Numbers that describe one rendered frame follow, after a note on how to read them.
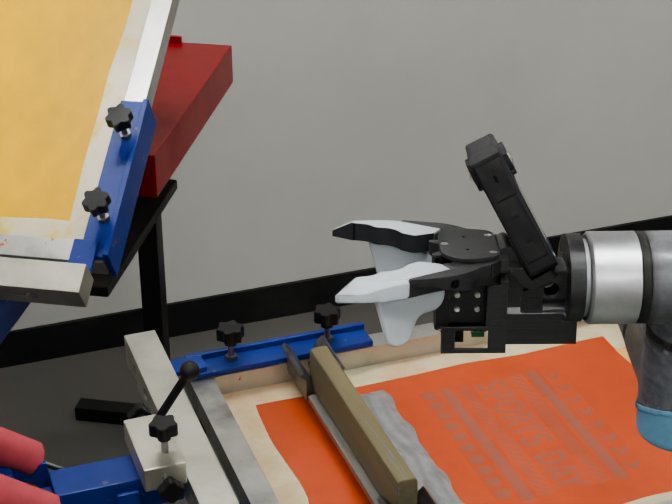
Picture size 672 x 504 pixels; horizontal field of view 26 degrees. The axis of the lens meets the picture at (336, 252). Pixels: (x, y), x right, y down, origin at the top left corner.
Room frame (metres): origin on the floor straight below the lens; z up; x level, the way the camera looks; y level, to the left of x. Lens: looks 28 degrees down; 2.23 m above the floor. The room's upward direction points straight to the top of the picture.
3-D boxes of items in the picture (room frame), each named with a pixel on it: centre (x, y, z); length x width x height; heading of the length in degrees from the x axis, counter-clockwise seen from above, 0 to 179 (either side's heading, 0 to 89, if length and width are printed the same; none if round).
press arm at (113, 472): (1.60, 0.30, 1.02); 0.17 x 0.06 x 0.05; 110
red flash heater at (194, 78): (2.83, 0.51, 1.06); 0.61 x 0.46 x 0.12; 170
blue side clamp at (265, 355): (1.97, 0.09, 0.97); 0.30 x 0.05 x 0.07; 110
